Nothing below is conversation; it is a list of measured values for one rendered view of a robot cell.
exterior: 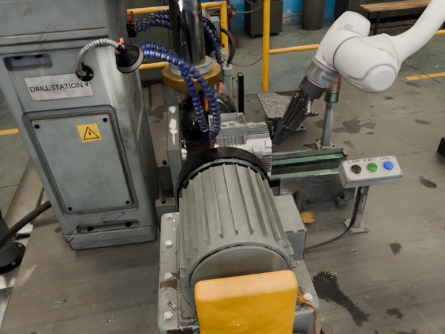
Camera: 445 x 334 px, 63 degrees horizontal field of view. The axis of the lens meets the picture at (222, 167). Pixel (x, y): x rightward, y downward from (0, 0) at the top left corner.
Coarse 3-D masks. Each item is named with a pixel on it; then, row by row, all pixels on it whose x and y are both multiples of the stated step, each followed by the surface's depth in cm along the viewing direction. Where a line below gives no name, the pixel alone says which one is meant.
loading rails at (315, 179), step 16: (272, 160) 140; (288, 160) 139; (304, 160) 139; (320, 160) 139; (336, 160) 140; (272, 176) 132; (288, 176) 131; (304, 176) 128; (320, 176) 129; (336, 176) 130; (288, 192) 132; (320, 192) 134; (336, 192) 135; (352, 192) 135; (304, 208) 134
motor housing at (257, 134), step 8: (248, 128) 123; (256, 128) 123; (264, 128) 123; (248, 136) 121; (256, 136) 121; (264, 136) 121; (248, 144) 121; (256, 144) 121; (264, 152) 121; (264, 160) 120
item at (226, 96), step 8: (216, 88) 140; (224, 88) 145; (184, 96) 139; (200, 96) 137; (224, 96) 139; (176, 104) 144; (184, 104) 138; (192, 104) 138; (208, 104) 139; (224, 104) 140; (232, 104) 141; (184, 112) 140; (192, 112) 140; (208, 112) 141; (224, 112) 142; (232, 112) 142; (184, 120) 142; (192, 120) 139; (208, 120) 143; (184, 128) 144; (192, 128) 144; (184, 136) 147; (192, 136) 146; (200, 136) 146; (208, 136) 147; (200, 144) 150; (208, 144) 150
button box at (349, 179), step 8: (352, 160) 110; (360, 160) 110; (368, 160) 110; (376, 160) 110; (384, 160) 110; (392, 160) 110; (344, 168) 109; (384, 168) 109; (344, 176) 109; (352, 176) 108; (360, 176) 108; (368, 176) 108; (376, 176) 108; (384, 176) 108; (392, 176) 108; (400, 176) 109; (344, 184) 110; (352, 184) 109; (360, 184) 110; (368, 184) 111; (376, 184) 112
